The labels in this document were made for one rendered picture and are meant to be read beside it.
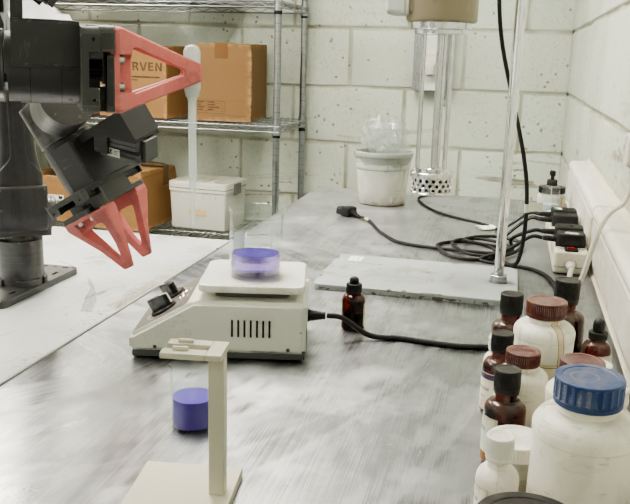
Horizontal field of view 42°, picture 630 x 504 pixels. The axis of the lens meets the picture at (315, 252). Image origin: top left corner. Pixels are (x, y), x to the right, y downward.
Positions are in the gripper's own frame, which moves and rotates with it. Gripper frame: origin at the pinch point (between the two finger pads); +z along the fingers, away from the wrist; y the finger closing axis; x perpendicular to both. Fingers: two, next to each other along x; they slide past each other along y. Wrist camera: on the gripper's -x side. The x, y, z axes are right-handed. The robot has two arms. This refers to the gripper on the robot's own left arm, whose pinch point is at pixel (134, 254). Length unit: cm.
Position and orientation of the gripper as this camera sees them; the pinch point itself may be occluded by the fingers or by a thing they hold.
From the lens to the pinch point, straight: 95.0
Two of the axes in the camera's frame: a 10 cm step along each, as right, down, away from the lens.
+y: 4.2, -4.0, 8.2
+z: 4.7, 8.6, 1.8
